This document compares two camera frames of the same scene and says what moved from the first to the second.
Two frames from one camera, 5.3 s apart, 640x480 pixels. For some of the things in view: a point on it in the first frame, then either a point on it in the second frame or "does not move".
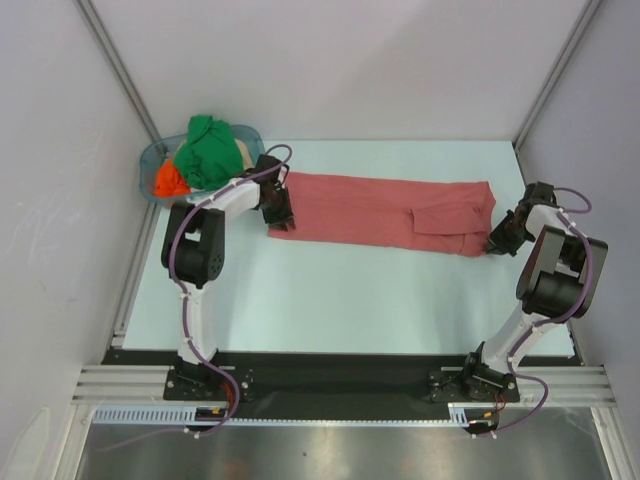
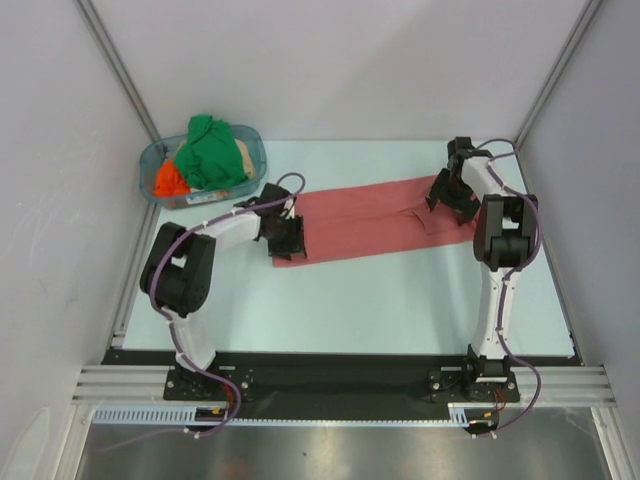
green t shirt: x=211 y=156 does not move
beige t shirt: x=248 y=163 does not move
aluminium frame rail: x=144 y=384 does not move
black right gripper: x=497 y=241 to x=466 y=208
